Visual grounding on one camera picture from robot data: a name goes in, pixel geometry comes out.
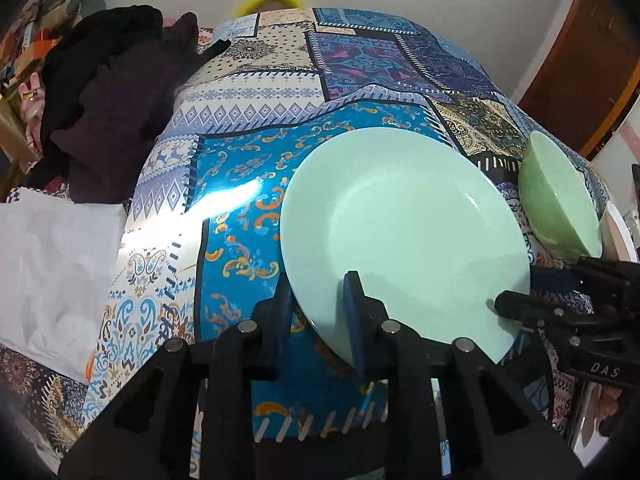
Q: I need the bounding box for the white bowl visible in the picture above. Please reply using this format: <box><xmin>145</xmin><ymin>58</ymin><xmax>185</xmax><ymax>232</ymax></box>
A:
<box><xmin>600</xmin><ymin>200</ymin><xmax>638</xmax><ymax>263</ymax></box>

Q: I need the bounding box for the mint green plate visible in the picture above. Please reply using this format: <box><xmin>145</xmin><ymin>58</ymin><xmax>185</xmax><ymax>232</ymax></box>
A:
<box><xmin>280</xmin><ymin>127</ymin><xmax>529</xmax><ymax>361</ymax></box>

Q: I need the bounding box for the white folded cloth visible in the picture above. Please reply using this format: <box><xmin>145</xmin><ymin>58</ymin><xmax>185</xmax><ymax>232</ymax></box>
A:
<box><xmin>1</xmin><ymin>196</ymin><xmax>126</xmax><ymax>384</ymax></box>

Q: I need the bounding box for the mint green bowl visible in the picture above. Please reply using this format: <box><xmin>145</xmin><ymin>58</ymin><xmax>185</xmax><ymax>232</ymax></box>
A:
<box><xmin>518</xmin><ymin>130</ymin><xmax>602</xmax><ymax>261</ymax></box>

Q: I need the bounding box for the brown wooden door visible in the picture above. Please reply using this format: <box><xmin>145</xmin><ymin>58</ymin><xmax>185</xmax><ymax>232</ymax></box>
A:
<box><xmin>518</xmin><ymin>0</ymin><xmax>639</xmax><ymax>157</ymax></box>

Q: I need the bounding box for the pink bunny toy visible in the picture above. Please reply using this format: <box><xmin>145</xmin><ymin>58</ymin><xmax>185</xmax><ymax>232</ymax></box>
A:
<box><xmin>18</xmin><ymin>73</ymin><xmax>46</xmax><ymax>155</ymax></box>

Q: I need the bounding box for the blue patchwork tablecloth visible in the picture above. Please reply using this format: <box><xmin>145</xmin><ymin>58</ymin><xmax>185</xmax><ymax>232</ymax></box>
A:
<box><xmin>79</xmin><ymin>6</ymin><xmax>616</xmax><ymax>480</ymax></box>

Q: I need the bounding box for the black clothing pile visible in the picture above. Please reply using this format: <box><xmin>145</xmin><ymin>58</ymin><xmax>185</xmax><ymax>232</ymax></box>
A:
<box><xmin>38</xmin><ymin>6</ymin><xmax>231</xmax><ymax>204</ymax></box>

